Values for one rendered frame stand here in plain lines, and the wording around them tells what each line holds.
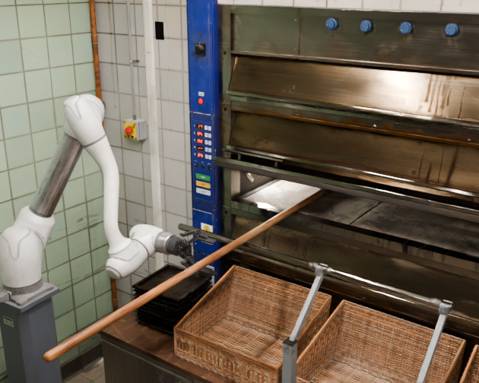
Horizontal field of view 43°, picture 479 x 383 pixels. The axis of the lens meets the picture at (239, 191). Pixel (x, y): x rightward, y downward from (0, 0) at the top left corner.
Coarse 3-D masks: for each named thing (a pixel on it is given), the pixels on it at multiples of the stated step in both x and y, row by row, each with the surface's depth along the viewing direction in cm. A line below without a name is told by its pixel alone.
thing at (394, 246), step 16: (240, 208) 299; (256, 208) 293; (272, 208) 291; (304, 224) 279; (320, 224) 274; (336, 224) 272; (368, 240) 262; (384, 240) 257; (400, 240) 256; (432, 256) 246; (448, 256) 242; (464, 256) 241
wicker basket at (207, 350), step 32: (224, 288) 304; (256, 288) 300; (288, 288) 290; (192, 320) 285; (224, 320) 307; (256, 320) 300; (288, 320) 290; (320, 320) 273; (192, 352) 282; (224, 352) 261; (256, 352) 282
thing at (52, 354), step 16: (320, 192) 304; (288, 208) 282; (272, 224) 269; (240, 240) 250; (208, 256) 236; (192, 272) 226; (160, 288) 213; (128, 304) 202; (112, 320) 195; (80, 336) 185; (48, 352) 177; (64, 352) 180
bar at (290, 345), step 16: (224, 240) 260; (272, 256) 247; (288, 256) 243; (320, 272) 234; (336, 272) 231; (384, 288) 220; (400, 288) 218; (304, 304) 232; (432, 304) 211; (448, 304) 208; (304, 320) 230; (288, 352) 225; (432, 352) 204; (288, 368) 227
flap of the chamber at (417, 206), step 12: (240, 168) 273; (252, 168) 270; (288, 180) 260; (300, 180) 256; (348, 192) 244; (360, 192) 241; (396, 192) 249; (396, 204) 233; (408, 204) 231; (420, 204) 228; (456, 204) 237; (456, 216) 221; (468, 216) 218
